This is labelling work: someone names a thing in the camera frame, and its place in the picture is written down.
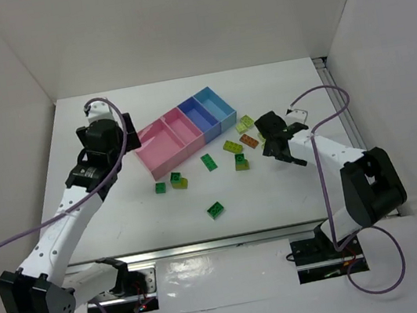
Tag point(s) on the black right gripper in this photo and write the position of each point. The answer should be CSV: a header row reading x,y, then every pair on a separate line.
x,y
281,149

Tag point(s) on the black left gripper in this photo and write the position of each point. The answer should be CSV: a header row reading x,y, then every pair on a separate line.
x,y
130,133

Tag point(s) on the pale lime small lego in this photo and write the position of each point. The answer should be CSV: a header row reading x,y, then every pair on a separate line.
x,y
262,139

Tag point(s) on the orange 2x4 lego plate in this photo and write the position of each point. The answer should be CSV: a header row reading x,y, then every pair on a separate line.
x,y
249,141

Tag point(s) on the lime 2x4 lego plate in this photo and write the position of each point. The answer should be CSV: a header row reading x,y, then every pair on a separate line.
x,y
232,147

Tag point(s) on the green square lego brick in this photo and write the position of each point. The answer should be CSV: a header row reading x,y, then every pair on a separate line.
x,y
160,188

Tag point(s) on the green long lego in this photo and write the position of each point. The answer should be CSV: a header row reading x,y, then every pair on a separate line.
x,y
209,162

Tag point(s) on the green and yellow lego stack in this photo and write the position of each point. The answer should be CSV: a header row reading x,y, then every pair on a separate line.
x,y
178,181

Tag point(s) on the green 2x2 lego brick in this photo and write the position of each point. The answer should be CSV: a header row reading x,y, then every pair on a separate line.
x,y
215,210

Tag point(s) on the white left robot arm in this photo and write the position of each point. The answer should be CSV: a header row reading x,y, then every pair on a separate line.
x,y
39,284

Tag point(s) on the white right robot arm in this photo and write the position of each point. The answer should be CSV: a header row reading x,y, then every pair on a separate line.
x,y
371,187

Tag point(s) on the pale lime upturned lego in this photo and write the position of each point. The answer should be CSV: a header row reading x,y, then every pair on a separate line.
x,y
247,121

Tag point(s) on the pale lime 2x2 lego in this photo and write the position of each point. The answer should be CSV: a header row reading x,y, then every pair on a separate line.
x,y
241,128

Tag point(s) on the light blue bin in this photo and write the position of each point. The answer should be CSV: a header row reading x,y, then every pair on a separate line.
x,y
217,107

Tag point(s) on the pink two-compartment bin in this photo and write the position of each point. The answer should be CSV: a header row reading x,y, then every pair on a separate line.
x,y
168,142

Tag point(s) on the dark blue bin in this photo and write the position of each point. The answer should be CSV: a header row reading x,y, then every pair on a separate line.
x,y
202,118

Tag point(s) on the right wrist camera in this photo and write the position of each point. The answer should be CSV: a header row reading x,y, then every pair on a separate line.
x,y
296,115

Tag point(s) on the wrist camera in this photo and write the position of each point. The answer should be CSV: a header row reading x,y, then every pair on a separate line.
x,y
296,115
98,110

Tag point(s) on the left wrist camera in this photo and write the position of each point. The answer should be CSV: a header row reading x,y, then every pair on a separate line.
x,y
98,110

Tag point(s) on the aluminium side rail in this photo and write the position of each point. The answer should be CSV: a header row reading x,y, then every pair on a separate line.
x,y
338,101

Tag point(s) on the aluminium front rail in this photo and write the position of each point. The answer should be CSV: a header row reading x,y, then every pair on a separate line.
x,y
220,243

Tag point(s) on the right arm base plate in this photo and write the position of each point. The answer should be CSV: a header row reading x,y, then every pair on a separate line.
x,y
316,263

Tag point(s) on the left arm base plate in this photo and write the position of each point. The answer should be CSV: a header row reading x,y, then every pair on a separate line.
x,y
140,295

